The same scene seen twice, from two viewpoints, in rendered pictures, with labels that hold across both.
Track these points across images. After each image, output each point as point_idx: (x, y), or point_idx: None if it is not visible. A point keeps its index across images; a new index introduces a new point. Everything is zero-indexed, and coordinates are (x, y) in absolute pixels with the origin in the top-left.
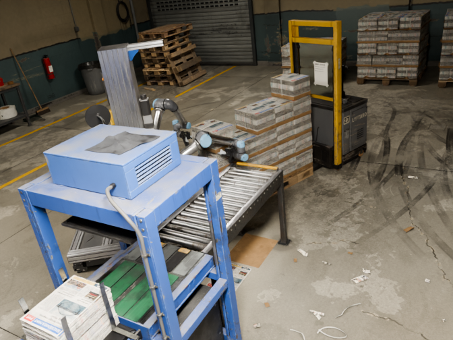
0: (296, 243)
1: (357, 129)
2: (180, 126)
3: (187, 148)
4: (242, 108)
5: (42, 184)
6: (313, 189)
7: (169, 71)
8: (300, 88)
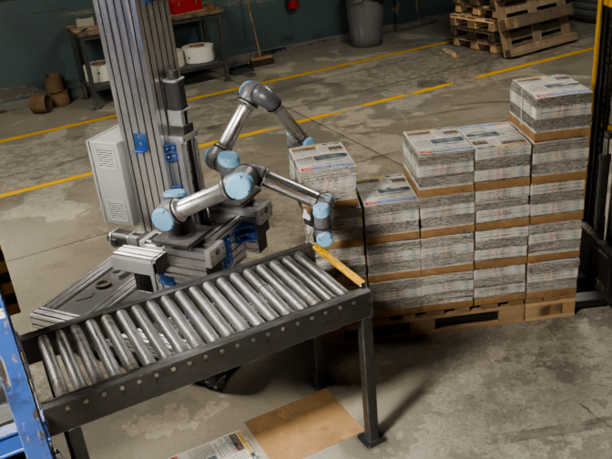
0: (390, 453)
1: None
2: (294, 142)
3: (204, 190)
4: (418, 133)
5: None
6: (539, 349)
7: (493, 25)
8: (560, 116)
